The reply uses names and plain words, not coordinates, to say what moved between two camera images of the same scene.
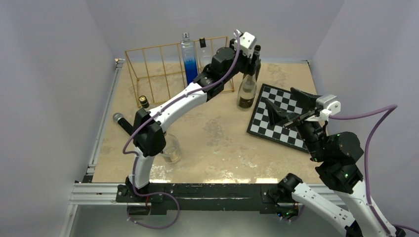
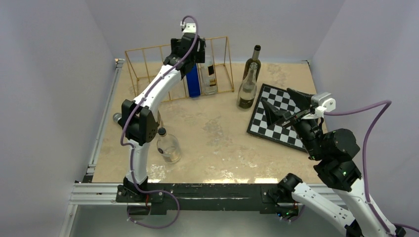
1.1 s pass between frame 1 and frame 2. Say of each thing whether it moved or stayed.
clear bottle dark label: stayed
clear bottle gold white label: stayed
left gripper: moved
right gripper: stayed
